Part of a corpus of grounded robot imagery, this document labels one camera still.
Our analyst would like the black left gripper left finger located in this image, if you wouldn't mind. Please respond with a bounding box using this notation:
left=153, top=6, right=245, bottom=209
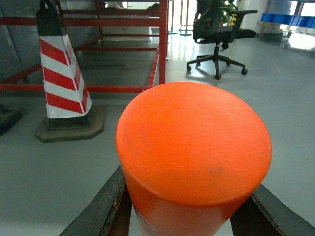
left=61, top=167, right=132, bottom=236

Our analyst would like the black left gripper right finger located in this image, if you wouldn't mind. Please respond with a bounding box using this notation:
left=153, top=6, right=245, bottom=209
left=230, top=184, right=315, bottom=236

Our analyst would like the orange cylindrical capacitor 4680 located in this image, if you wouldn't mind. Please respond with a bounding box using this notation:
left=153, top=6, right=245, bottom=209
left=116, top=82, right=272, bottom=236

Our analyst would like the red white traffic cone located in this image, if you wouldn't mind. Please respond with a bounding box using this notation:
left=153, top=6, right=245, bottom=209
left=35, top=0, right=105, bottom=143

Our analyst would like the black office chair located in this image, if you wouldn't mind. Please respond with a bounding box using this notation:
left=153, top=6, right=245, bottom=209
left=186, top=0, right=258, bottom=80

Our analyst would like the small blue bin right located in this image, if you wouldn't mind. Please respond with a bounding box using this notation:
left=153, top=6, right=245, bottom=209
left=261, top=13, right=315, bottom=29

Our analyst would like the red metal table frame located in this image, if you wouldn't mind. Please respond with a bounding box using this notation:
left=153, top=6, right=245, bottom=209
left=0, top=0, right=168, bottom=93

